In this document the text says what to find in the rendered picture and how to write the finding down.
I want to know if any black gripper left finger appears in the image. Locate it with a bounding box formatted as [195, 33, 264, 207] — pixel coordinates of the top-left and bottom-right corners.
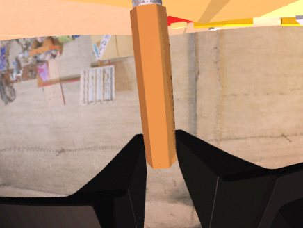
[0, 134, 147, 228]

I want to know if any red flat bar with white rectangle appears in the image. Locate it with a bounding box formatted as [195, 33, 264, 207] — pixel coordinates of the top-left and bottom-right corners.
[167, 16, 192, 29]

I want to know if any pale yellow panel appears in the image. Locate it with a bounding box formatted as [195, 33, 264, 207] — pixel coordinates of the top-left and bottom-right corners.
[70, 0, 303, 24]

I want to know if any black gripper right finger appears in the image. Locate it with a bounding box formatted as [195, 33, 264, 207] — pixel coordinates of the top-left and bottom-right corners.
[176, 130, 303, 228]

